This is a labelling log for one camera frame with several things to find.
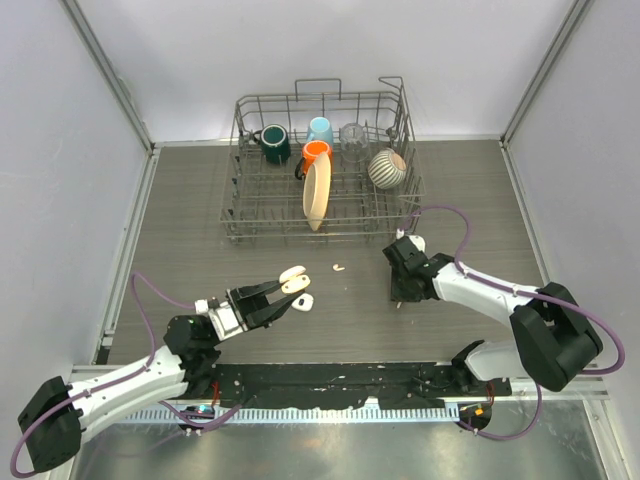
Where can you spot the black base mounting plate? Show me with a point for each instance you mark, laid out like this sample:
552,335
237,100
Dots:
339,386

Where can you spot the orange mug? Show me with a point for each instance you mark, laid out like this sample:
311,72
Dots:
310,152

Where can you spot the dark green mug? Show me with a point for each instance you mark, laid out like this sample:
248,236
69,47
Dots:
273,140

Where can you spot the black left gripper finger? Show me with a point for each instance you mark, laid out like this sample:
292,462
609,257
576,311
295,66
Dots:
257,292
276,310

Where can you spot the white slotted cable duct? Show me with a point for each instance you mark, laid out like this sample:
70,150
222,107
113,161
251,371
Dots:
370,412

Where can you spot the grey wire dish rack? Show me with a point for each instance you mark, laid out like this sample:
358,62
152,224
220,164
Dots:
265,201

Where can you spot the beige earbud charging case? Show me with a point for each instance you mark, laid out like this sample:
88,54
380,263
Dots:
294,280

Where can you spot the light blue mug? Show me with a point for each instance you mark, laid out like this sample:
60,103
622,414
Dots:
320,128

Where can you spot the striped ceramic bowl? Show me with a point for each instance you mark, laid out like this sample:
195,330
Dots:
387,169

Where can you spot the white earbud charging case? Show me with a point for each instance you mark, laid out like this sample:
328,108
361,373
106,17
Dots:
304,303

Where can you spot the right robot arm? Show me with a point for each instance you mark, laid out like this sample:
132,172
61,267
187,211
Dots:
552,342

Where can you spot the beige plate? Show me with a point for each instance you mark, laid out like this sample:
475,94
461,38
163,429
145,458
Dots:
316,191

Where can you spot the clear glass cup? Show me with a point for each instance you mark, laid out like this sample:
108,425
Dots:
354,142

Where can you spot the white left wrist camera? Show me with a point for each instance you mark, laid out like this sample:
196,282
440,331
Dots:
223,317

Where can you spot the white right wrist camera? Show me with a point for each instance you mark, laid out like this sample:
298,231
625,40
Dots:
417,240

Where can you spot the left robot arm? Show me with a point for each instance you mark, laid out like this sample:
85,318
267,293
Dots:
62,416

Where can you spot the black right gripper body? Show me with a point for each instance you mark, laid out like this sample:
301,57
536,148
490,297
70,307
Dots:
401,291

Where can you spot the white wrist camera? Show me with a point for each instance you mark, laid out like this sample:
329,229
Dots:
223,317
417,240

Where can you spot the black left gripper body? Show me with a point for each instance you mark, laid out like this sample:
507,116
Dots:
242,307

